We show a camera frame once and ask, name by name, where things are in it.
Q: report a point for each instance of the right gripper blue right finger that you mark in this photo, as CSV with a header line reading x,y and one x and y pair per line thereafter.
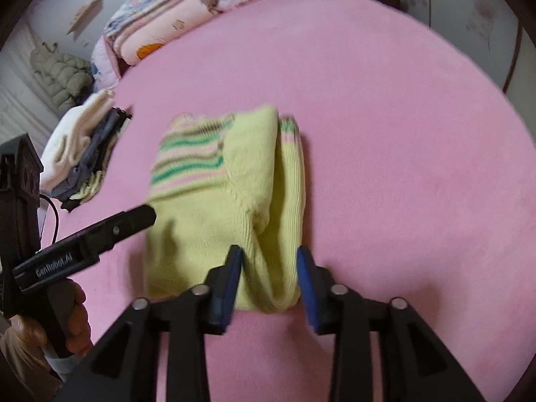
x,y
315,284

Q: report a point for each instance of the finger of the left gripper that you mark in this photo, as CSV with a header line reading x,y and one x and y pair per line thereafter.
x,y
104,235

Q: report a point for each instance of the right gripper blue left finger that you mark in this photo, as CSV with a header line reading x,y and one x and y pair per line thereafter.
x,y
223,282

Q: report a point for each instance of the yellow striped knit cardigan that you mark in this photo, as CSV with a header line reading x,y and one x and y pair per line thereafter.
x,y
218,182

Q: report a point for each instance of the left hand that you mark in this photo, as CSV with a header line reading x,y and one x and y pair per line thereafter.
x,y
51,326

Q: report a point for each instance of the black folded garment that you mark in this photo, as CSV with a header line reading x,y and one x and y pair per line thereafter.
x,y
74,201

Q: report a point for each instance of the light green folded garment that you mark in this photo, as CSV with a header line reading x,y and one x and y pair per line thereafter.
x,y
93,185

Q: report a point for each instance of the grey folded jeans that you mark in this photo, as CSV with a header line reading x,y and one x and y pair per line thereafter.
x,y
104,137

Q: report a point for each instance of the white folded fleece garment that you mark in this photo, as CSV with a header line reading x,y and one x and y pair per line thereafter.
x,y
71,137

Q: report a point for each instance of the olive puffer jacket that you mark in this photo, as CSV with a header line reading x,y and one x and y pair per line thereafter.
x,y
67,79

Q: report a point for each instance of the white cartoon pillow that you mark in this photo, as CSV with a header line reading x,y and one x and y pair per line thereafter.
x,y
104,66

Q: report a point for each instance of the pink cartoon folded quilt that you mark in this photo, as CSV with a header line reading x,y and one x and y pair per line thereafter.
x,y
157,29

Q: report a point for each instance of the floral wardrobe sliding doors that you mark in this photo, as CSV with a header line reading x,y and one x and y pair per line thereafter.
x,y
490,34

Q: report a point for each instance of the black camera box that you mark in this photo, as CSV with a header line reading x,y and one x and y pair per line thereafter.
x,y
20,200

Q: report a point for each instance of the wooden wall shelf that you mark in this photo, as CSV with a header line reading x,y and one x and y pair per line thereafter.
x,y
83,13

